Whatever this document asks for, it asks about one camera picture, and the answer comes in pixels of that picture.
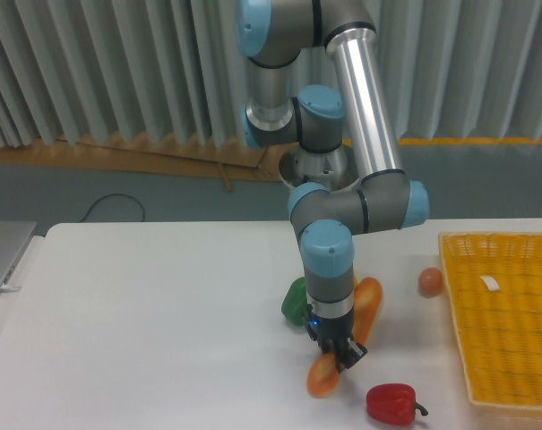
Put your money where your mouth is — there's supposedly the brown egg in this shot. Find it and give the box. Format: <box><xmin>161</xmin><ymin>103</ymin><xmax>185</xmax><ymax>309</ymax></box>
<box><xmin>418</xmin><ymin>267</ymin><xmax>443</xmax><ymax>297</ymax></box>

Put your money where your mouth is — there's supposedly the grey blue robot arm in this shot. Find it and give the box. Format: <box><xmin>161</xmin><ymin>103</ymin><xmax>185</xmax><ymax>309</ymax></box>
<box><xmin>236</xmin><ymin>1</ymin><xmax>429</xmax><ymax>370</ymax></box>

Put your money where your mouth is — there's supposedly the orange baguette bread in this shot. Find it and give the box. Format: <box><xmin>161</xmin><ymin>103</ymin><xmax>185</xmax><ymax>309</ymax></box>
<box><xmin>306</xmin><ymin>277</ymin><xmax>383</xmax><ymax>398</ymax></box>

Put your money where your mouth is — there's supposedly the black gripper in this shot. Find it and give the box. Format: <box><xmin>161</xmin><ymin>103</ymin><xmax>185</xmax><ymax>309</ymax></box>
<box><xmin>304</xmin><ymin>305</ymin><xmax>368</xmax><ymax>372</ymax></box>

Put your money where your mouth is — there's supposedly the brown cardboard sheet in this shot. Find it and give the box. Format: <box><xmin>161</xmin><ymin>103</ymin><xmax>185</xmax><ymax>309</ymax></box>
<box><xmin>0</xmin><ymin>133</ymin><xmax>286</xmax><ymax>191</ymax></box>

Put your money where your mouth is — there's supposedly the green bell pepper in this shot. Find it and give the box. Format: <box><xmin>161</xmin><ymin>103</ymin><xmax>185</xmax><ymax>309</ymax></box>
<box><xmin>280</xmin><ymin>277</ymin><xmax>307</xmax><ymax>327</ymax></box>

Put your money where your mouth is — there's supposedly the red bell pepper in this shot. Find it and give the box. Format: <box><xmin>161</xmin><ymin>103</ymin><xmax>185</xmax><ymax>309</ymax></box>
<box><xmin>366</xmin><ymin>383</ymin><xmax>428</xmax><ymax>426</ymax></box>

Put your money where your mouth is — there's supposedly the silver laptop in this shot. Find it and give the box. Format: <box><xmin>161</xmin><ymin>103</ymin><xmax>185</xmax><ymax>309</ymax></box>
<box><xmin>0</xmin><ymin>220</ymin><xmax>37</xmax><ymax>293</ymax></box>

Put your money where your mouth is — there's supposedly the grey pleated curtain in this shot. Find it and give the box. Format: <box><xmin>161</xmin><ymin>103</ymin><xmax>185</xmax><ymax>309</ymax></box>
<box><xmin>0</xmin><ymin>1</ymin><xmax>542</xmax><ymax>147</ymax></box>

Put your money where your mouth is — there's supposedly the yellow wicker basket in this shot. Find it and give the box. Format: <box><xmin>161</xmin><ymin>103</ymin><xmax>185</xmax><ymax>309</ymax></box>
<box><xmin>438</xmin><ymin>232</ymin><xmax>542</xmax><ymax>414</ymax></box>

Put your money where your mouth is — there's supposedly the black floor cable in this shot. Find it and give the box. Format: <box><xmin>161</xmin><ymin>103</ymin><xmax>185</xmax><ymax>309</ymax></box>
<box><xmin>75</xmin><ymin>193</ymin><xmax>146</xmax><ymax>223</ymax></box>

